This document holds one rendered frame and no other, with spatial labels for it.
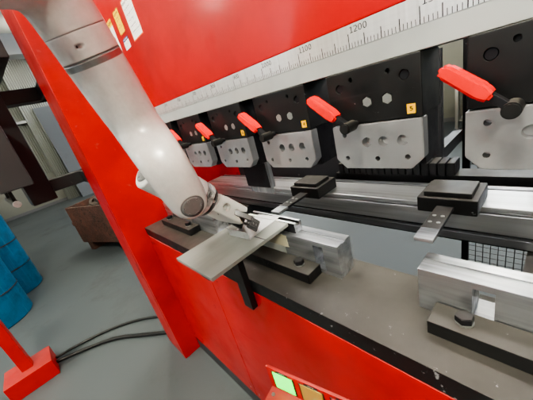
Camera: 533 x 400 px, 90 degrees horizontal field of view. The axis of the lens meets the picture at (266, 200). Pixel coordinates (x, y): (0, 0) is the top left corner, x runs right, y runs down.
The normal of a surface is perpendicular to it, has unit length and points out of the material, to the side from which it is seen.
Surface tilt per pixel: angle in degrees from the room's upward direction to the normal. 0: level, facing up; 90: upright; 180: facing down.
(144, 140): 60
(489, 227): 90
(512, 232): 90
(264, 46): 90
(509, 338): 0
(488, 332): 0
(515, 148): 90
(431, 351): 0
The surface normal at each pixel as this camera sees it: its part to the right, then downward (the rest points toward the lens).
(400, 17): -0.69, 0.41
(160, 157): 0.25, -0.09
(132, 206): 0.68, 0.10
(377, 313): -0.25, -0.90
